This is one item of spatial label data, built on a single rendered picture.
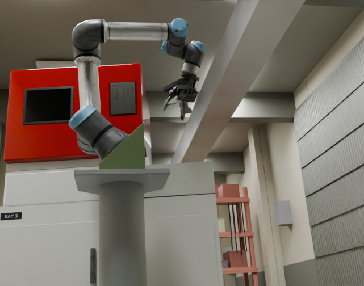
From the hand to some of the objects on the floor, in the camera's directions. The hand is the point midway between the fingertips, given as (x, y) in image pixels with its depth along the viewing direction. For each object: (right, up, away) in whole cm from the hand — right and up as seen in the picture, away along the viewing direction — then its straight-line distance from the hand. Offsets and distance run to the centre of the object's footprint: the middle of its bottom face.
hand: (171, 115), depth 201 cm
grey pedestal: (-11, -100, -75) cm, 126 cm away
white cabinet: (-24, -124, -11) cm, 127 cm away
